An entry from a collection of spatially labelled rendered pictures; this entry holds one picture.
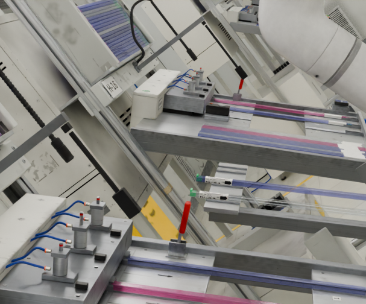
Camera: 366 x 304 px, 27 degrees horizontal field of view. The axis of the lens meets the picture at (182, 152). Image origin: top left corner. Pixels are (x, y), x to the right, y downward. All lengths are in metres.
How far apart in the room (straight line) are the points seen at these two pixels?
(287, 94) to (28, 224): 4.53
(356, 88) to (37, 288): 0.57
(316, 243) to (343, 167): 0.52
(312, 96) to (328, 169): 3.58
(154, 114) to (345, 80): 1.24
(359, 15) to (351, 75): 7.59
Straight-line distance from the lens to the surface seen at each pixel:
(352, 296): 1.35
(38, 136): 1.16
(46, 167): 2.29
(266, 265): 1.43
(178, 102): 2.48
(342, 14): 8.75
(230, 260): 1.43
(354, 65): 1.20
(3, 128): 1.47
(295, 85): 5.72
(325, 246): 1.70
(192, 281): 1.32
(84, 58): 2.30
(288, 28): 1.18
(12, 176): 1.43
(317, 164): 2.17
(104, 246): 1.29
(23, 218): 1.34
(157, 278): 1.32
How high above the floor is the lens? 1.32
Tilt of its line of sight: 7 degrees down
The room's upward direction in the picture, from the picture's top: 38 degrees counter-clockwise
